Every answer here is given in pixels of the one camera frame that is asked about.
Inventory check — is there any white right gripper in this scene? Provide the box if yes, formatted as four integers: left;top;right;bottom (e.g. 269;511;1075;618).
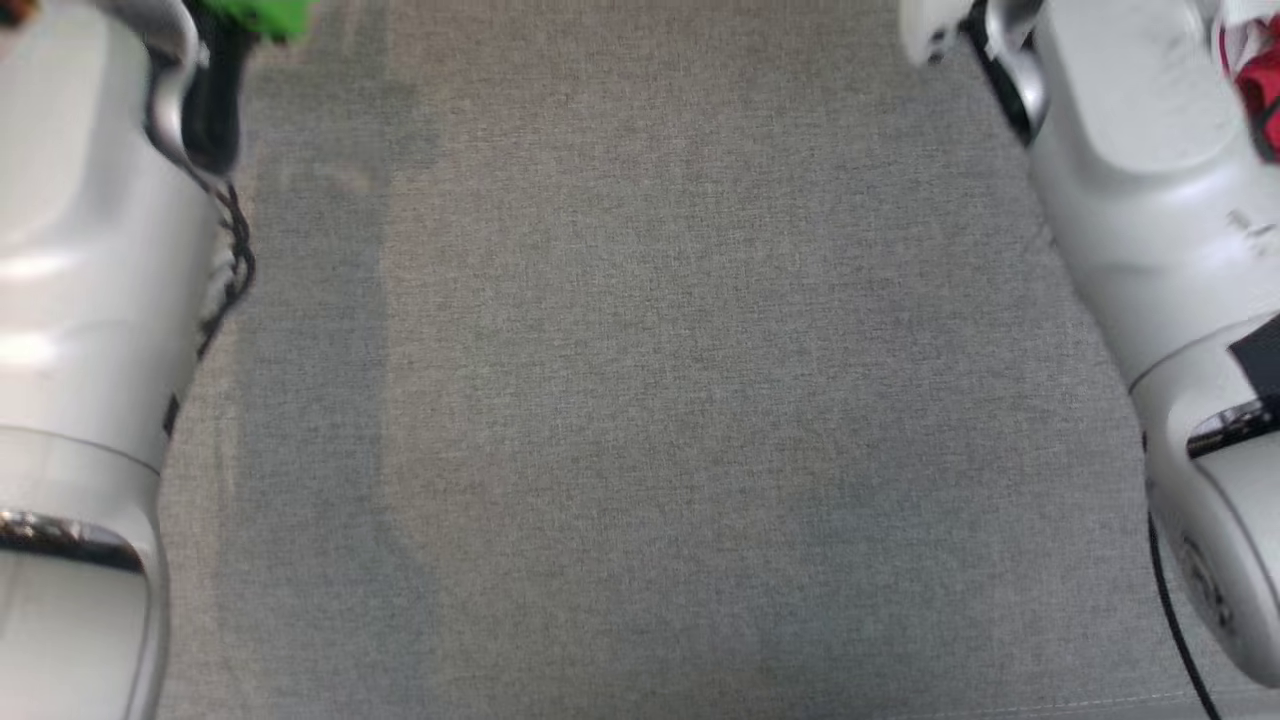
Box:
897;0;977;67

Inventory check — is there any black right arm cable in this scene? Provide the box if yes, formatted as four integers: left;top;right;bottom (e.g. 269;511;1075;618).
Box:
1146;512;1223;720

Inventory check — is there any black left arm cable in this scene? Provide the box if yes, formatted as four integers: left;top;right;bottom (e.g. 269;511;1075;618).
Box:
193;183;258;363

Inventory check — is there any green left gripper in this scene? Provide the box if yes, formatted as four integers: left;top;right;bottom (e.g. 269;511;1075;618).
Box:
194;0;320;44

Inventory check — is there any red shirt with white trim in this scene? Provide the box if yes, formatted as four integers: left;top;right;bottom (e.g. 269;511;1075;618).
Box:
1214;0;1280;163

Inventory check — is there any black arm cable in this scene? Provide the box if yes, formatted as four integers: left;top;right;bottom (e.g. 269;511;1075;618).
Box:
1146;512;1223;720
193;183;258;363

